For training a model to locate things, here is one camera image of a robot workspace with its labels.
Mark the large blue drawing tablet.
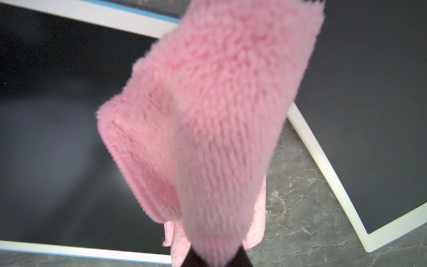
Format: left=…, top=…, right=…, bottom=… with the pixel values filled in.
left=1, top=1, right=177, bottom=265

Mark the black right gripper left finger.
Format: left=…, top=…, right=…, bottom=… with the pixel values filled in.
left=181, top=247, right=208, bottom=267

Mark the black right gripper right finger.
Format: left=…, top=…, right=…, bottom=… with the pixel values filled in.
left=226, top=246, right=253, bottom=267

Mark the pink microfiber cloth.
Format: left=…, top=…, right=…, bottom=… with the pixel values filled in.
left=97, top=1, right=325, bottom=267

